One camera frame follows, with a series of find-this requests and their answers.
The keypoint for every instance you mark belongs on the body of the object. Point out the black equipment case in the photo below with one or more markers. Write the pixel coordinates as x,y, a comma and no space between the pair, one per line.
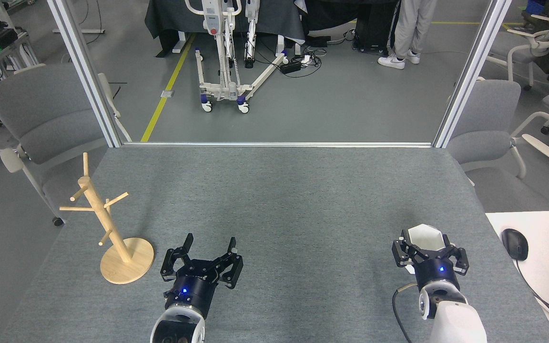
374,28

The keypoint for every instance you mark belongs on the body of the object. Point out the white stand on wheels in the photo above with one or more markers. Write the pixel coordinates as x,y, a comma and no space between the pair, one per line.
212,21

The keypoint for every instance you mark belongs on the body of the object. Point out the black power strip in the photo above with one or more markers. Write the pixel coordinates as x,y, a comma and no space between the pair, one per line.
290,67

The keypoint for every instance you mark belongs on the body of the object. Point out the black computer mouse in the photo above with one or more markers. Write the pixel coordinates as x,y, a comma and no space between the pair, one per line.
515,244

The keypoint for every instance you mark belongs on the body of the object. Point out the wooden cup rack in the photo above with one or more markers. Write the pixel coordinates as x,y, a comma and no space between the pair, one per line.
127,267

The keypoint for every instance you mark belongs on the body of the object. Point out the silver frame post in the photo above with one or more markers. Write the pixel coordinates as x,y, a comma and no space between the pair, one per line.
474,62
81,62

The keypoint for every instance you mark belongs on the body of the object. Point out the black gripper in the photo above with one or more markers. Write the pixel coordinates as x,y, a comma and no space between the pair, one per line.
436,274
191,290

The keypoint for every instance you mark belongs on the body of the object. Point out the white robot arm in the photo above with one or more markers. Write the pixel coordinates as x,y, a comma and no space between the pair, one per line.
177,326
453,319

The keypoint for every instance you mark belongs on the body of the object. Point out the white faceted cup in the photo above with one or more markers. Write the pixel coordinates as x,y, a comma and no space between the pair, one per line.
424,237

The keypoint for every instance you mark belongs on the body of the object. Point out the black table cloth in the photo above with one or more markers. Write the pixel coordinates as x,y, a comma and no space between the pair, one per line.
265,19

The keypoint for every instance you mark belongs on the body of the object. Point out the white-framed office chair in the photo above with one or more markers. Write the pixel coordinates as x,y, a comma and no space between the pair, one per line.
548,33

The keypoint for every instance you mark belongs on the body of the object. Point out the person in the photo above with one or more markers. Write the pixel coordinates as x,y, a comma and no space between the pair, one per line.
410,28

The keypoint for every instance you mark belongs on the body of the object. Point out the metal floor plate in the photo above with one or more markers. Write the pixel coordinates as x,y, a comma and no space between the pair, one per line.
167,94

